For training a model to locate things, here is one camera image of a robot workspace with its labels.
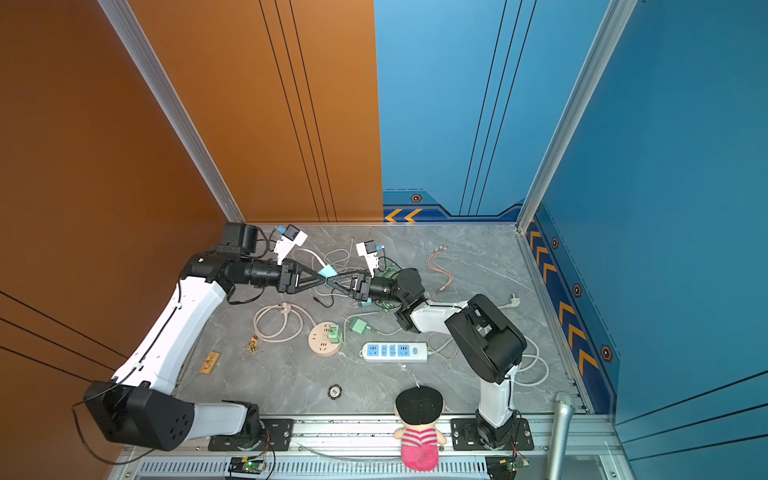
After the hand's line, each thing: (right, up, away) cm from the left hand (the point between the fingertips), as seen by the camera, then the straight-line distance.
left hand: (319, 276), depth 71 cm
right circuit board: (+44, -45, -1) cm, 63 cm away
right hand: (+2, -2, 0) cm, 3 cm away
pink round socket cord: (-14, -16, +23) cm, 31 cm away
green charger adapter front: (+7, -17, +20) cm, 27 cm away
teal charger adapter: (+2, +1, -1) cm, 3 cm away
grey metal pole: (+61, -34, +4) cm, 70 cm away
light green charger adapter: (+1, -17, +13) cm, 21 cm away
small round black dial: (+1, -32, +10) cm, 34 cm away
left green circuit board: (-18, -45, 0) cm, 49 cm away
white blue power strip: (+18, -23, +14) cm, 32 cm away
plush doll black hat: (+24, -30, -1) cm, 39 cm away
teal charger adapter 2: (+9, -11, +26) cm, 30 cm away
